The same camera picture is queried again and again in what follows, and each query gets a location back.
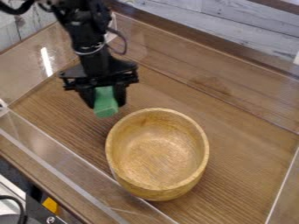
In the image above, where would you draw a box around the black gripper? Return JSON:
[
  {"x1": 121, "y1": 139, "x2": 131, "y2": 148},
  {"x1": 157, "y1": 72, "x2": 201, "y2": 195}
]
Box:
[{"x1": 59, "y1": 52, "x2": 139, "y2": 109}]

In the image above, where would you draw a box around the green rectangular block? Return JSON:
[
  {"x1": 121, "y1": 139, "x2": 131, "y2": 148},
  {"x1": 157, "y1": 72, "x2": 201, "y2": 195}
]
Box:
[{"x1": 93, "y1": 86, "x2": 117, "y2": 117}]

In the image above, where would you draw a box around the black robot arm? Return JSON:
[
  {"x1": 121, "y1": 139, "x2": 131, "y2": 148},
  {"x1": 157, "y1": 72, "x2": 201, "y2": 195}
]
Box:
[{"x1": 0, "y1": 0, "x2": 139, "y2": 114}]

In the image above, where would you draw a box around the brown wooden bowl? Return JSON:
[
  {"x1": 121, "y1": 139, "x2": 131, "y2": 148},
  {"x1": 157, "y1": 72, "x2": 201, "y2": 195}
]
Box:
[{"x1": 105, "y1": 108, "x2": 211, "y2": 201}]

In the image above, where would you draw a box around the yellow and black device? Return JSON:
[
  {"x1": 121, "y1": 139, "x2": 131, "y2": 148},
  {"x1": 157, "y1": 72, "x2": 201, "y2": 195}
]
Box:
[{"x1": 24, "y1": 197, "x2": 76, "y2": 224}]

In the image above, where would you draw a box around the clear acrylic corner bracket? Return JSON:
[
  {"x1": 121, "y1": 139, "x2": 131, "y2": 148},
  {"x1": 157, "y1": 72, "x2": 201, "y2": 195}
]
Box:
[{"x1": 104, "y1": 11, "x2": 119, "y2": 45}]

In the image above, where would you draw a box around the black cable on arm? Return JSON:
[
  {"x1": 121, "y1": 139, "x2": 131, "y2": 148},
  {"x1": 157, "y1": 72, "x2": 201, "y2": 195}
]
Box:
[{"x1": 104, "y1": 26, "x2": 128, "y2": 56}]

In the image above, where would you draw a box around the clear acrylic tray wall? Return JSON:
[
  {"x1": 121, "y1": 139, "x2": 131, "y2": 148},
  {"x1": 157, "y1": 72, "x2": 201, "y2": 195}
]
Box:
[{"x1": 0, "y1": 100, "x2": 177, "y2": 224}]

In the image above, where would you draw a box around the black cable bottom left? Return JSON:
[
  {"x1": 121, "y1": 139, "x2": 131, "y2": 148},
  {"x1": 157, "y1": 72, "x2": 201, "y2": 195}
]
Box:
[{"x1": 0, "y1": 194, "x2": 28, "y2": 224}]

